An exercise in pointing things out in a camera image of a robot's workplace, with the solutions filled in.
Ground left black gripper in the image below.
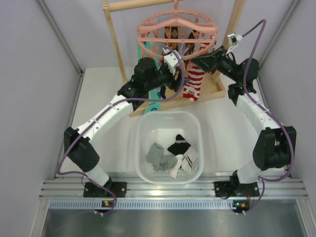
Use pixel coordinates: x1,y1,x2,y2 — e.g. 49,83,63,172
145,63,189,91

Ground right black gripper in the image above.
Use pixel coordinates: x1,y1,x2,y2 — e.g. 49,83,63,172
191,46,240,83

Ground pink round clip hanger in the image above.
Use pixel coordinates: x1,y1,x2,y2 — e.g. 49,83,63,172
137,0,218,61

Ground black striped sock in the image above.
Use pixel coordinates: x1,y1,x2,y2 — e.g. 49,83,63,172
167,134,191,156

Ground black sock white stripes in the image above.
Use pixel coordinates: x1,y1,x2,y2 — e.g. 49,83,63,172
159,85,166,99

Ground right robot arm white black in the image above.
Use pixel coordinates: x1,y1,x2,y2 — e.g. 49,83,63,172
192,46,296,196

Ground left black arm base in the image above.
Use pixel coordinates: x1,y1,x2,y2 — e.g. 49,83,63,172
83,182,127,198

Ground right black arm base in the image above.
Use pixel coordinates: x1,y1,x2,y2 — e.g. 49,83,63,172
214,181,260,199

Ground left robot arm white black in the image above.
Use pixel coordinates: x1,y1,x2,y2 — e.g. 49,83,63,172
63,53,185,196

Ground red white striped sock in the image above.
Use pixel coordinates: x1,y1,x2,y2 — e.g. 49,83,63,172
182,41,210,102

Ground purple clothes peg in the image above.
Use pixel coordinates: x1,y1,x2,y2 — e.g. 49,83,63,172
181,47,189,56

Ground green sock right hanging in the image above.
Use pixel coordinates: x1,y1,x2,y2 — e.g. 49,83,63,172
144,88,161,114

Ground green sock hanging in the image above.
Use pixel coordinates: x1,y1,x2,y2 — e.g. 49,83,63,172
144,88,161,114
138,41,151,60

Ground green sock left hanging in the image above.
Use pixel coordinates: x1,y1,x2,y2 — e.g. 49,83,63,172
138,41,151,60

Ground brown argyle sock hanging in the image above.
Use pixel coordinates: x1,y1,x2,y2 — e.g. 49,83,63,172
164,26,179,50

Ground white plastic laundry basket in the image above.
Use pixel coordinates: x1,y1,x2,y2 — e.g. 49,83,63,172
134,111,204,185

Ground grey sock in basket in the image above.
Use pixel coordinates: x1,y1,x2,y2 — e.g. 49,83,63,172
146,143,178,172

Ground white sock in basket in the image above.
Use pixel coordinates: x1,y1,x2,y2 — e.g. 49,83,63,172
169,149,199,179

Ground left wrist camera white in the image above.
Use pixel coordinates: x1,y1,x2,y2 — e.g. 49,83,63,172
162,49,182,76

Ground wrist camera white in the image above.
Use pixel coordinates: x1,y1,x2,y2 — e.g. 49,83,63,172
226,32,243,54
162,49,182,76

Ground wooden drying rack frame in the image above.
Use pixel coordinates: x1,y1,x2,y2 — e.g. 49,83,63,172
100,0,246,118

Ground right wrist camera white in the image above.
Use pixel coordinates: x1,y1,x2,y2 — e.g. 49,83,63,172
226,32,243,54

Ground aluminium mounting rail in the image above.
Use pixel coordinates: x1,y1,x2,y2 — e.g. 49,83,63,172
39,172,308,199

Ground perforated grey cable duct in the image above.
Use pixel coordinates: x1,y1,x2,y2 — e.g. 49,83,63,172
49,199,249,210

